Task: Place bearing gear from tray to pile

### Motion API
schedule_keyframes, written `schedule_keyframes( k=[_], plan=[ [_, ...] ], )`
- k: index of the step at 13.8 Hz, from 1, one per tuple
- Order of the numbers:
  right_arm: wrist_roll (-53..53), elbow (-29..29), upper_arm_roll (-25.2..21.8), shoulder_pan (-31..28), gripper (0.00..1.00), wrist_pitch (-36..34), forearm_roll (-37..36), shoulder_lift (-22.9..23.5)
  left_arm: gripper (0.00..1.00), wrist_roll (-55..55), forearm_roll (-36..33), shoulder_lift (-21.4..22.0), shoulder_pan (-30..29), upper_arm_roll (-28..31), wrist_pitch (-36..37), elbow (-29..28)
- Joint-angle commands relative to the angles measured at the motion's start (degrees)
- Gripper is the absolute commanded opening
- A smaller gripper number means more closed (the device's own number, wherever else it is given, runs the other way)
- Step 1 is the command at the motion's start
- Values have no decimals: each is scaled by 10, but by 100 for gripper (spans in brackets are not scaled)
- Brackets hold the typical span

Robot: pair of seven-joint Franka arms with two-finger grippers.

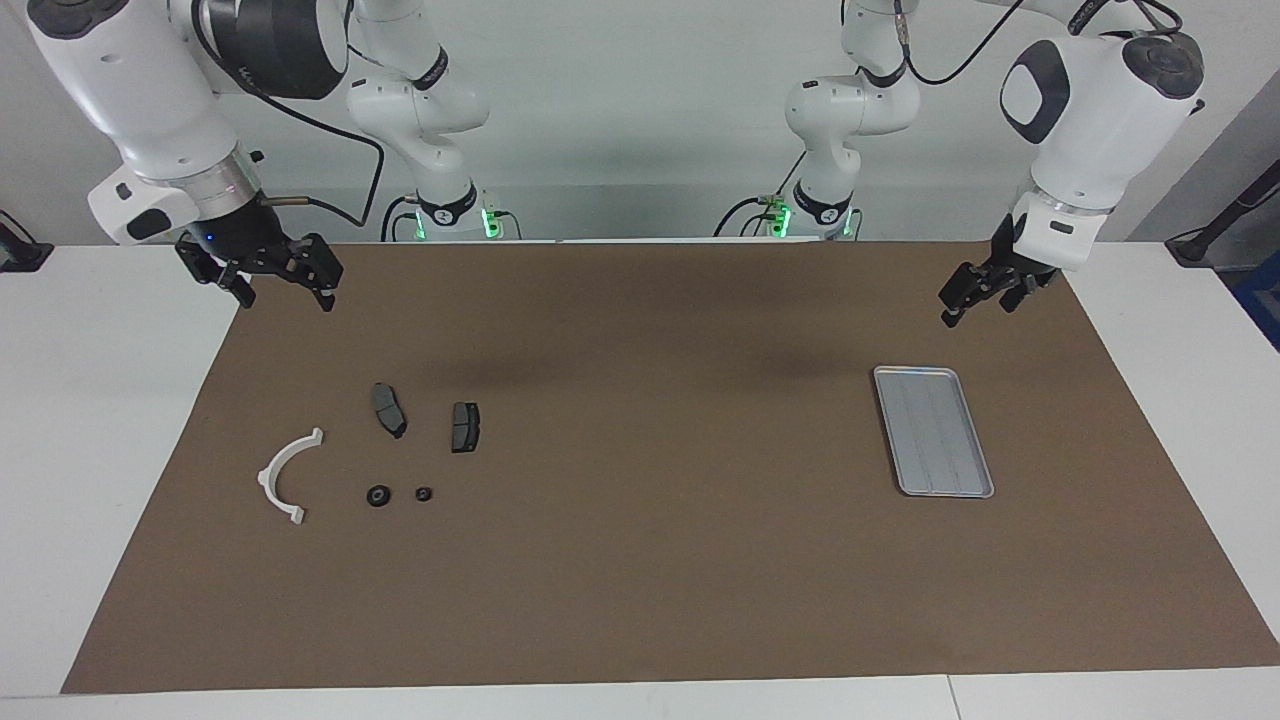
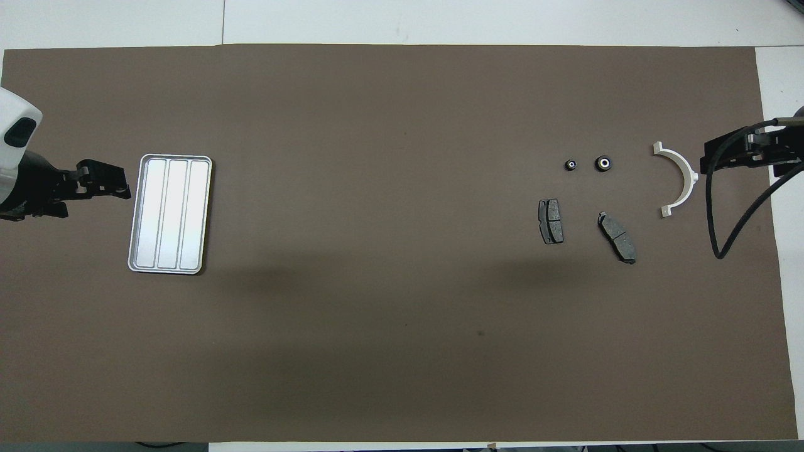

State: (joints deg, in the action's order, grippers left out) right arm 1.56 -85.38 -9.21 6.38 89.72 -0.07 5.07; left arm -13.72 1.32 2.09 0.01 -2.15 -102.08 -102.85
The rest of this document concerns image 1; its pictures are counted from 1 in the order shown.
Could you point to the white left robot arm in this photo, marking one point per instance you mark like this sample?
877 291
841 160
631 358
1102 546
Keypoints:
1090 120

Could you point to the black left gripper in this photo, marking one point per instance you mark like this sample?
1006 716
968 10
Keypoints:
1012 262

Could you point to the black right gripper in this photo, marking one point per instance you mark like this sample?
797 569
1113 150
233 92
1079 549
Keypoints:
240 240

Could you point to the large black bearing gear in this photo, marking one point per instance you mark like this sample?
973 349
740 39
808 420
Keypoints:
378 495

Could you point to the silver metal tray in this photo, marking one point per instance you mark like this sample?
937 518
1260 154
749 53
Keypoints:
935 440

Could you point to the white semicircular bracket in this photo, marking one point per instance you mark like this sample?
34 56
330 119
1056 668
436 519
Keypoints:
266 480

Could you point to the black pole stand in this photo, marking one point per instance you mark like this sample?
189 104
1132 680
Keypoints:
1200 245

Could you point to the rectangular grey brake pad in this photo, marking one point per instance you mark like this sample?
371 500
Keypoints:
465 428

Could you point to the black clamp stand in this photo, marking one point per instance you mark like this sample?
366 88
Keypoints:
20 255

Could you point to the curved grey brake pad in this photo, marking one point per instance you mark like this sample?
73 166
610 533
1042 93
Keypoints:
388 408

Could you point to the brown table mat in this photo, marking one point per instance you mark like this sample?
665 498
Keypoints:
640 600

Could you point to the blue bin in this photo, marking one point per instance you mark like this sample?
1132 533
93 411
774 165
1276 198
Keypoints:
1262 310

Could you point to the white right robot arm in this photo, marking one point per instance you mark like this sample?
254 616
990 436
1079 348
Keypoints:
140 90

